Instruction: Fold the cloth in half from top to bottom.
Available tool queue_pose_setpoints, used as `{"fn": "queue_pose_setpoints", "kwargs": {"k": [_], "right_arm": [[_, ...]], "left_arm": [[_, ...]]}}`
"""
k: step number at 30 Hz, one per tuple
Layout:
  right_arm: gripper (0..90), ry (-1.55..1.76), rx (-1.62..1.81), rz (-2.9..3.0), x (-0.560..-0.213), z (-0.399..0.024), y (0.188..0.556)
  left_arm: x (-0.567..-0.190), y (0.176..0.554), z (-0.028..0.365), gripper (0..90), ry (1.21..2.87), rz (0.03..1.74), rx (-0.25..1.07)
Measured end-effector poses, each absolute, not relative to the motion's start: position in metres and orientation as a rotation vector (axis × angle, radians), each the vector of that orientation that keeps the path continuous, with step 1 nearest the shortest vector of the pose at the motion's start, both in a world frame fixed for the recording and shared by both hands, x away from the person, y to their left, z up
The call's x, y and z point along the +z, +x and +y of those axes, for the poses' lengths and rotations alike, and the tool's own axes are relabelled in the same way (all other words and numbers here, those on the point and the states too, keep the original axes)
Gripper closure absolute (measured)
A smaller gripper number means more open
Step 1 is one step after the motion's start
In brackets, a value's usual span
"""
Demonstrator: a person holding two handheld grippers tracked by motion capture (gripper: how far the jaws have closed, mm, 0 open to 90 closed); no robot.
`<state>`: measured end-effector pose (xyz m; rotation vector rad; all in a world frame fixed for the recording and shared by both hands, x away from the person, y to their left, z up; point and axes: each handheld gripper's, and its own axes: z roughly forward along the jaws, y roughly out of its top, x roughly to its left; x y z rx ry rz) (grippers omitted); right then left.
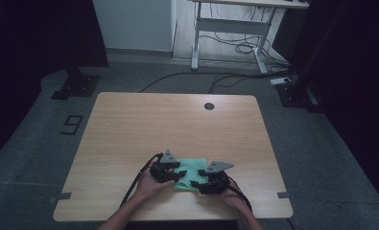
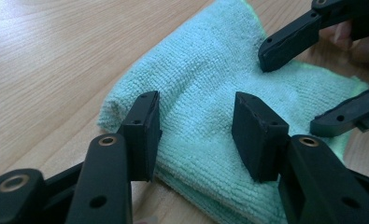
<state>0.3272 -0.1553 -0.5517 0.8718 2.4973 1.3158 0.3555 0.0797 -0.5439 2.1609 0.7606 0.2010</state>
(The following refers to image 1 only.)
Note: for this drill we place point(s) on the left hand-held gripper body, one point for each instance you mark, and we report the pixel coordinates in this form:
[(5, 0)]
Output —
[(163, 171)]

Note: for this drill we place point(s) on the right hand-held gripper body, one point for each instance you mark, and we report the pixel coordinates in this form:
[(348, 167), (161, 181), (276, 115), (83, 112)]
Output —
[(217, 183)]

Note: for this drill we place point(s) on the green microfibre cloth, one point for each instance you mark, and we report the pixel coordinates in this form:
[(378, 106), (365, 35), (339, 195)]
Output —
[(192, 172)]

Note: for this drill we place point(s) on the person's left hand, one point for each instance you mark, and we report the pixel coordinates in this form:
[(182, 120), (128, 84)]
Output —
[(152, 188)]

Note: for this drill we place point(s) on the person's right hand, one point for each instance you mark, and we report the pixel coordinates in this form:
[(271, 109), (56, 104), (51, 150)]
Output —
[(236, 198)]

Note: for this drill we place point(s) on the round black table grommet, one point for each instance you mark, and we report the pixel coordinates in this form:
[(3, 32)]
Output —
[(209, 106)]

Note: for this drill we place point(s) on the grey tape piece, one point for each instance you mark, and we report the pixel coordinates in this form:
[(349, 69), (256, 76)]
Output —
[(285, 195), (60, 197)]

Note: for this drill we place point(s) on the black stand base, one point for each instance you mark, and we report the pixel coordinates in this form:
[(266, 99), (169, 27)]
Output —
[(76, 86), (297, 96)]

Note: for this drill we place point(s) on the white power strip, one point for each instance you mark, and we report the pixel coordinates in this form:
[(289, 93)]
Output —
[(280, 80)]

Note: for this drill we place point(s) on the dark curtain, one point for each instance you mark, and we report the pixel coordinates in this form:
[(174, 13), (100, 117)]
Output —
[(353, 80), (33, 48)]

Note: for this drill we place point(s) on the white metal desk frame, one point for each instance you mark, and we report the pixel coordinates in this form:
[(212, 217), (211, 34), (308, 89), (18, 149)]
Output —
[(232, 26)]

